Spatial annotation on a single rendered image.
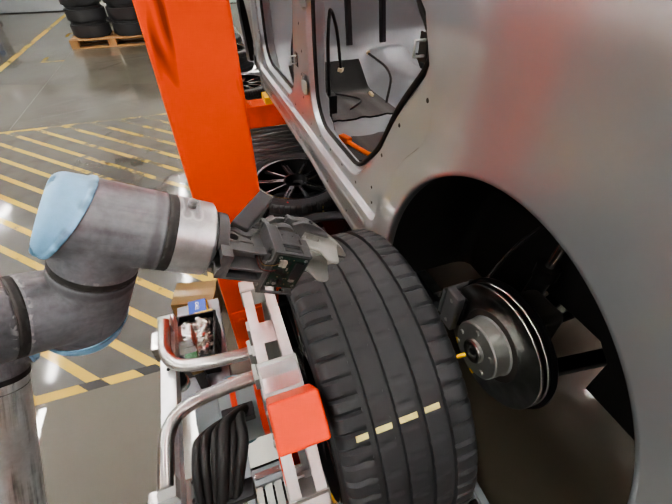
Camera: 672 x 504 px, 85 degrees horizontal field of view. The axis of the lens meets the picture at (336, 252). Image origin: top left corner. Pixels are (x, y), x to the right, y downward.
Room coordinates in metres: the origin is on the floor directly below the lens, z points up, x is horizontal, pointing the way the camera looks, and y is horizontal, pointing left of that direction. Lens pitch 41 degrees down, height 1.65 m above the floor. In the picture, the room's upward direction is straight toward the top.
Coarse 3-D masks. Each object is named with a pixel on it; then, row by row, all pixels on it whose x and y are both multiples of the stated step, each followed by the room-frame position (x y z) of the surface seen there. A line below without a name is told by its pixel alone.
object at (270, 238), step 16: (224, 224) 0.35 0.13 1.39; (256, 224) 0.40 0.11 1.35; (272, 224) 0.39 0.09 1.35; (288, 224) 0.40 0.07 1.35; (224, 240) 0.33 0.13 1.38; (240, 240) 0.35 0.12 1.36; (256, 240) 0.37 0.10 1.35; (272, 240) 0.35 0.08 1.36; (288, 240) 0.37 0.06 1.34; (304, 240) 0.38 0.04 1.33; (224, 256) 0.31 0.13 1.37; (240, 256) 0.34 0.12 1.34; (256, 256) 0.34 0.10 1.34; (272, 256) 0.33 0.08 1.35; (288, 256) 0.34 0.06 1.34; (304, 256) 0.34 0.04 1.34; (224, 272) 0.31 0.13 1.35; (240, 272) 0.33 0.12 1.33; (256, 272) 0.32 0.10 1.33; (272, 272) 0.33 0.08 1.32; (288, 272) 0.34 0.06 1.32; (256, 288) 0.32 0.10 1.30; (288, 288) 0.35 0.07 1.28
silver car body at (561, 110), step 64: (256, 0) 2.78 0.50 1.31; (320, 0) 1.79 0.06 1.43; (384, 0) 2.93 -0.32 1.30; (448, 0) 0.78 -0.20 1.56; (512, 0) 0.63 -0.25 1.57; (576, 0) 0.53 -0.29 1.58; (640, 0) 0.46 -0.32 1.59; (256, 64) 3.29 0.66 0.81; (320, 64) 1.75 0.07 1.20; (384, 64) 2.62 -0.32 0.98; (448, 64) 0.74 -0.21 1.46; (512, 64) 0.60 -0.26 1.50; (576, 64) 0.50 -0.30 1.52; (640, 64) 0.43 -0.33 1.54; (320, 128) 1.61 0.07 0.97; (384, 128) 2.05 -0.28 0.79; (448, 128) 0.71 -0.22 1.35; (512, 128) 0.56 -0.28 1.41; (576, 128) 0.46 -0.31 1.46; (640, 128) 0.39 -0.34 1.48; (384, 192) 0.93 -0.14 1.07; (512, 192) 0.52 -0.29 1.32; (576, 192) 0.43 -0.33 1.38; (640, 192) 0.36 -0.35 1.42; (576, 256) 0.38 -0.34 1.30; (640, 256) 0.32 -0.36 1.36; (640, 320) 0.28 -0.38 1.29; (640, 384) 0.24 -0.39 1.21; (640, 448) 0.19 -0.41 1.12
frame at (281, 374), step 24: (240, 288) 0.49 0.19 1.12; (264, 312) 0.63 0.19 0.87; (264, 360) 0.33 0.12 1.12; (288, 360) 0.33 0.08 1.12; (264, 384) 0.29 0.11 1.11; (288, 384) 0.30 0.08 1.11; (288, 456) 0.22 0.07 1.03; (312, 456) 0.22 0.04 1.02; (288, 480) 0.19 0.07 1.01; (312, 480) 0.20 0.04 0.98
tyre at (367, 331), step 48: (336, 240) 0.60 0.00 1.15; (384, 240) 0.58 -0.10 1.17; (336, 288) 0.44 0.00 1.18; (384, 288) 0.44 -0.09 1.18; (336, 336) 0.35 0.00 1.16; (384, 336) 0.35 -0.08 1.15; (432, 336) 0.36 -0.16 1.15; (336, 384) 0.28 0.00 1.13; (384, 384) 0.29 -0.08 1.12; (432, 384) 0.30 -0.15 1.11; (336, 432) 0.23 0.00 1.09; (384, 432) 0.23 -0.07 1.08; (432, 432) 0.24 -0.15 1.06; (384, 480) 0.19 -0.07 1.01; (432, 480) 0.20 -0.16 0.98
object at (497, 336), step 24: (480, 288) 0.63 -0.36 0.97; (480, 312) 0.60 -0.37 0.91; (504, 312) 0.55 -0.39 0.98; (456, 336) 0.65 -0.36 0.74; (480, 336) 0.53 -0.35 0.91; (504, 336) 0.52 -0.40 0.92; (528, 336) 0.48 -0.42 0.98; (504, 360) 0.48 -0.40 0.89; (528, 360) 0.45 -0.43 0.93; (480, 384) 0.52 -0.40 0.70; (504, 384) 0.47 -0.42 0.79; (528, 384) 0.42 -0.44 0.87
